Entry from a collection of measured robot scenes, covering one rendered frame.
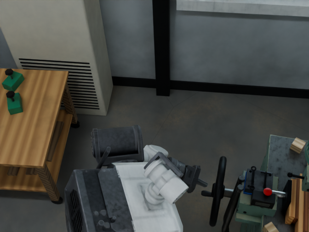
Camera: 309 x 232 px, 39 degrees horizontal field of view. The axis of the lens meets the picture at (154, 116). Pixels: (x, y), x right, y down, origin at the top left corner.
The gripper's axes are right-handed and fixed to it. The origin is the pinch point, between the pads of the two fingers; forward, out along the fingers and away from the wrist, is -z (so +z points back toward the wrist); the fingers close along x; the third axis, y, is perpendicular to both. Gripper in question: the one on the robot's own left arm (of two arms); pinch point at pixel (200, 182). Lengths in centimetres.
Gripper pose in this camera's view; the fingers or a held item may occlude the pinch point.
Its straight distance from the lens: 192.7
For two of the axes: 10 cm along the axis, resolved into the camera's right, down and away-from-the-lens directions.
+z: -8.6, -4.4, -2.7
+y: 4.0, -2.3, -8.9
